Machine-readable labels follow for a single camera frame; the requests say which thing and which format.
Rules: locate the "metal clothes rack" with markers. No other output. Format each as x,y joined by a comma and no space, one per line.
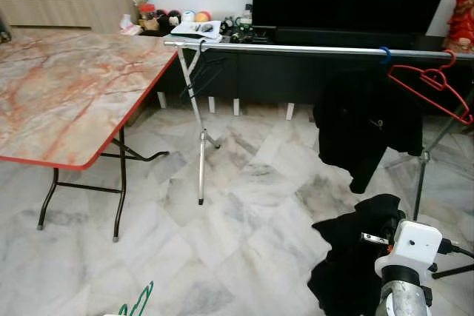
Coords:
296,48

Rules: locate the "blue plastic hanger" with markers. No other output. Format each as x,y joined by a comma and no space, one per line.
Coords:
388,55

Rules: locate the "stack of white papers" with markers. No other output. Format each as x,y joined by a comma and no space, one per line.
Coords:
189,35

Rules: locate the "long black TV cabinet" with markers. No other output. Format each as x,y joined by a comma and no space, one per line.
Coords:
281,75

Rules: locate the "clear jar with red lid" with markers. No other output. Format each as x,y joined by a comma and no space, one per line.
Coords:
148,16

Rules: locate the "red and black plush ball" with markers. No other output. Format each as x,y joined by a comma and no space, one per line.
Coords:
162,18

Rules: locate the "black garment with white logo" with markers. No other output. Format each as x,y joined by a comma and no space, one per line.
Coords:
348,264

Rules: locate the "white and blue plush ball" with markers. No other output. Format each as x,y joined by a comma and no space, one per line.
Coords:
189,17

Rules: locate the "black plastic hanger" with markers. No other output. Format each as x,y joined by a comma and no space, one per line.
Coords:
202,49

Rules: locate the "pink white tissue box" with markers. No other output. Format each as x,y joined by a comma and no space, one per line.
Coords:
132,27

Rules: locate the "black mouse plush toy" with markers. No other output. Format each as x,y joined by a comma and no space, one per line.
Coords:
174,18

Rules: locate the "black soundbar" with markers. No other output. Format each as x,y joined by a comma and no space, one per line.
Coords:
341,37

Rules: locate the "brown cardboard box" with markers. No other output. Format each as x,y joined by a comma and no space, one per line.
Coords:
137,112

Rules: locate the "black shirt with gold logo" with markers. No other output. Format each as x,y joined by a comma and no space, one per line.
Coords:
363,123

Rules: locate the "red plastic hanger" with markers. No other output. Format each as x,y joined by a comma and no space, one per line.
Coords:
437,78

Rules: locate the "red laughing Buddha statue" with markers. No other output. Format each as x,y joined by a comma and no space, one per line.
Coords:
461,27

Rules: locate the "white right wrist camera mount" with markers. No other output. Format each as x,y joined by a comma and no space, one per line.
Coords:
411,246

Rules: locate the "green plastic hanger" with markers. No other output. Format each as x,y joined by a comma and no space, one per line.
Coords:
145,296

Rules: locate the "orange plush ball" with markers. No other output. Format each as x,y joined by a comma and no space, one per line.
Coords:
203,17

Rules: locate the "light wooden sideboard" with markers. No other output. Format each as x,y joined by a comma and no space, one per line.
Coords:
67,9

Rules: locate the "clear bottle with green label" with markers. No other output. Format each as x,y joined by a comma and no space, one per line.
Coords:
246,14

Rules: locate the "black computer mouse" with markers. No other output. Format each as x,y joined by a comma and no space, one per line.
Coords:
206,28

